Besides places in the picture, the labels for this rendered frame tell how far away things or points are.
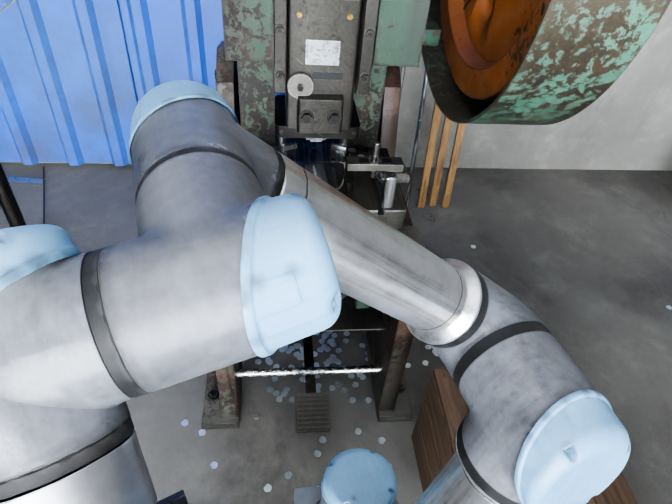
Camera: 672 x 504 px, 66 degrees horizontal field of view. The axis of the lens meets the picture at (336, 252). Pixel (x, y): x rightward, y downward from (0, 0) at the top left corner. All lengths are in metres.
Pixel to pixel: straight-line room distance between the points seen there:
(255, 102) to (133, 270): 1.25
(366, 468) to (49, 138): 2.31
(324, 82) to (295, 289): 0.96
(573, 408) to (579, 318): 1.74
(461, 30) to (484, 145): 1.53
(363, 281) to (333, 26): 0.77
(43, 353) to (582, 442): 0.42
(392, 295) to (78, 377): 0.29
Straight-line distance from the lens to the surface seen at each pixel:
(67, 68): 2.63
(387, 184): 1.26
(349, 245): 0.41
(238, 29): 1.09
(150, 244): 0.25
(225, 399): 1.60
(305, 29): 1.13
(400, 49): 1.12
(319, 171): 1.27
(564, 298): 2.31
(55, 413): 0.26
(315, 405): 1.55
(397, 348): 1.45
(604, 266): 2.56
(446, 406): 1.38
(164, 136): 0.33
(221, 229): 0.25
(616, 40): 0.96
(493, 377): 0.54
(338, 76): 1.17
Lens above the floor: 1.48
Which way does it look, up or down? 42 degrees down
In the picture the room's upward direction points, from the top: 5 degrees clockwise
